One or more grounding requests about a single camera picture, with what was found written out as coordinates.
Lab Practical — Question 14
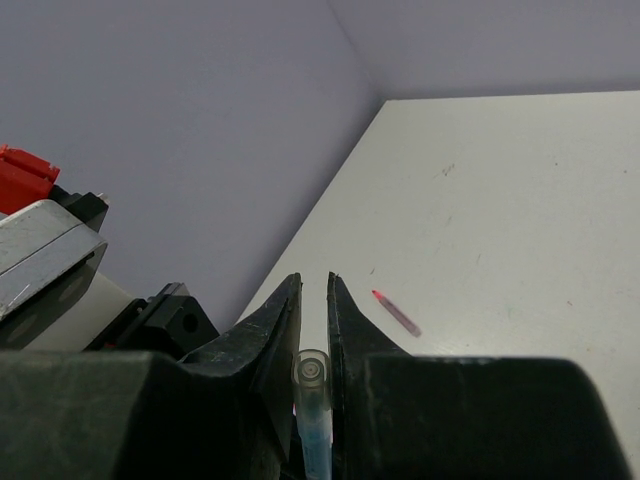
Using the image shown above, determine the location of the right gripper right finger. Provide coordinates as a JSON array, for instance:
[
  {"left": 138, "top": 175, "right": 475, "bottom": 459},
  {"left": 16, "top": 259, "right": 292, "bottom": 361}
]
[{"left": 327, "top": 274, "right": 630, "bottom": 479}]

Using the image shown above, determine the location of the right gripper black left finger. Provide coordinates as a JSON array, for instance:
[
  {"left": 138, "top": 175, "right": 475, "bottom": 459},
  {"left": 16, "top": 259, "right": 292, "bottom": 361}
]
[{"left": 1, "top": 274, "right": 302, "bottom": 479}]

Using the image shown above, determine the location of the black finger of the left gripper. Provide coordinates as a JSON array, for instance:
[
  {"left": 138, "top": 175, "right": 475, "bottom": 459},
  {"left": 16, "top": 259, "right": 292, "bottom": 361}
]
[{"left": 86, "top": 282, "right": 219, "bottom": 360}]

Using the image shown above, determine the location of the blue pen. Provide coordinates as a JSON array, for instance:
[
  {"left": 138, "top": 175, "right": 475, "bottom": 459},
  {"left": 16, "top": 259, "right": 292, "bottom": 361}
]
[{"left": 292, "top": 349, "right": 332, "bottom": 479}]

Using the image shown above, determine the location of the red pen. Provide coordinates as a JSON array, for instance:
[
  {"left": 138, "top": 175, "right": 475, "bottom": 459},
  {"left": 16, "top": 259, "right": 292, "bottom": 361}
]
[{"left": 371, "top": 290, "right": 422, "bottom": 338}]

